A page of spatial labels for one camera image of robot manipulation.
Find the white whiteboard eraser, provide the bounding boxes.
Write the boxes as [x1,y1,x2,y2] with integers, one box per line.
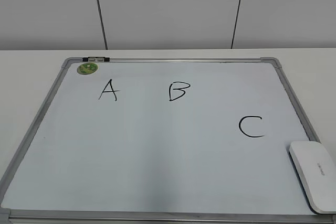
[289,141,335,214]

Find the black silver marker clip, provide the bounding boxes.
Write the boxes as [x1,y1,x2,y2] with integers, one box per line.
[82,57,110,62]

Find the round green magnet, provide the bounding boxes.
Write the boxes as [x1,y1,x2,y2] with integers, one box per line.
[77,63,98,75]

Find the white whiteboard with aluminium frame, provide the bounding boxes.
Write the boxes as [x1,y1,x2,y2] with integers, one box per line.
[1,57,335,223]

